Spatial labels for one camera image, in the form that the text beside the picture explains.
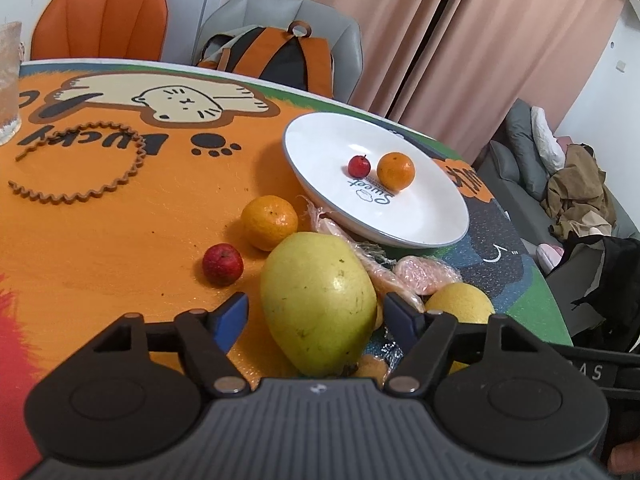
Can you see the small red crabapple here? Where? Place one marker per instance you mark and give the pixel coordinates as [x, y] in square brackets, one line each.
[358, 166]

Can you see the pink cloth item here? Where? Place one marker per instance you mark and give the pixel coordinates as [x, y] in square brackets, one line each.
[565, 144]

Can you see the large red crabapple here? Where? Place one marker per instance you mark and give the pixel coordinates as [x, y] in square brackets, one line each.
[222, 264]

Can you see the pink curtain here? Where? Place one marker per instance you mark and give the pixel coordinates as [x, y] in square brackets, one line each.
[400, 35]

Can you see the round yellow citrus fruit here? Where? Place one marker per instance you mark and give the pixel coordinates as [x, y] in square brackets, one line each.
[457, 302]

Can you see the large grey pillow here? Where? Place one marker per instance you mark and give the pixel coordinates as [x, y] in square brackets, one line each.
[525, 145]

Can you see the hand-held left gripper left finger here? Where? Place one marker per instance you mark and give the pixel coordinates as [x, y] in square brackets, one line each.
[234, 312]

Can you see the orange chair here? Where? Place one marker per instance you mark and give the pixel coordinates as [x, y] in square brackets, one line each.
[100, 20]

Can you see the orange and black backpack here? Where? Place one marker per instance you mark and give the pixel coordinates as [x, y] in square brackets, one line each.
[285, 60]

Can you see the white round plate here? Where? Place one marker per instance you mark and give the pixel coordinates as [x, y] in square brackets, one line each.
[325, 160]

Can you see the small orange tangerine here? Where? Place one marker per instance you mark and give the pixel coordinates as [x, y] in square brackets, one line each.
[396, 171]

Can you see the small grey pillow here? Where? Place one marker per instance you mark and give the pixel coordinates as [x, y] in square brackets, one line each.
[502, 160]

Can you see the orange cartoon table mat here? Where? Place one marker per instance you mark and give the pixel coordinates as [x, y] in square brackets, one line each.
[125, 240]

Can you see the large orange tangerine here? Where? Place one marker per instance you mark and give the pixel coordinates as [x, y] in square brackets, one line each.
[269, 222]

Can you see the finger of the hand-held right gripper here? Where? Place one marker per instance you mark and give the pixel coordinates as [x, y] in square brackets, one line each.
[549, 351]

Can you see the grey chair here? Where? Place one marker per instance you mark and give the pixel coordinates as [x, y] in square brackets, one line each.
[260, 7]

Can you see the large yellow-green mango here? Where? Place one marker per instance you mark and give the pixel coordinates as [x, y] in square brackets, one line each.
[315, 305]

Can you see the clear glass cup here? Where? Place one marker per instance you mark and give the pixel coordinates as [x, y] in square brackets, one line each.
[9, 85]

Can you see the grey sofa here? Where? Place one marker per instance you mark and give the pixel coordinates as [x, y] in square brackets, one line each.
[515, 200]

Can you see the large plastic-wrapped pink fruit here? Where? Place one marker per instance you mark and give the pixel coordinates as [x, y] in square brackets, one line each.
[380, 272]

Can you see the pink slippers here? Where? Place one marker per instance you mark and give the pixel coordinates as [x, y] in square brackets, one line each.
[550, 256]

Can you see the white wall socket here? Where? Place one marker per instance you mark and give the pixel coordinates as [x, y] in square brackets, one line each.
[621, 66]

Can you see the small plastic-wrapped pink fruit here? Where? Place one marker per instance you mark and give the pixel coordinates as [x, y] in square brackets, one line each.
[425, 275]

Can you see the brown crumpled clothes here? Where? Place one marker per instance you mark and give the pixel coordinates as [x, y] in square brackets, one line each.
[580, 185]

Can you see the brown wavy headband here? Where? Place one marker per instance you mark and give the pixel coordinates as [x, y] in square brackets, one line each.
[134, 167]

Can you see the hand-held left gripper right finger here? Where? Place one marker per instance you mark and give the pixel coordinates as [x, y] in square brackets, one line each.
[398, 316]

